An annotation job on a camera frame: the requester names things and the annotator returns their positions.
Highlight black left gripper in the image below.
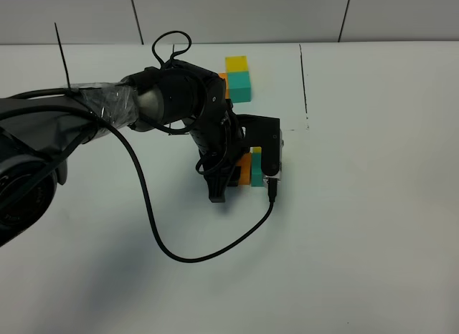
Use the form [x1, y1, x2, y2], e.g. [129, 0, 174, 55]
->
[190, 111, 250, 204]

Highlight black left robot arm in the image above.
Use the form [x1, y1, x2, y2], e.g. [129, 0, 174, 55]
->
[1, 60, 248, 244]

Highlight teal template cube block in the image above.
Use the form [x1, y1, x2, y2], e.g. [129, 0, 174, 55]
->
[227, 71, 252, 103]

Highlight orange template cube block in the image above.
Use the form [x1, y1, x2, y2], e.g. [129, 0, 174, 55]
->
[219, 72, 230, 99]

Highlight yellow template cube block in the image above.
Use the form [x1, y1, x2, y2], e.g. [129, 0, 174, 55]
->
[225, 56, 249, 73]

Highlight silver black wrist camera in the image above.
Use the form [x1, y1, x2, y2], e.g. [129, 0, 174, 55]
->
[236, 115, 283, 181]

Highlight black camera cable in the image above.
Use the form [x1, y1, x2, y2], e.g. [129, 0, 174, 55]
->
[0, 31, 280, 264]

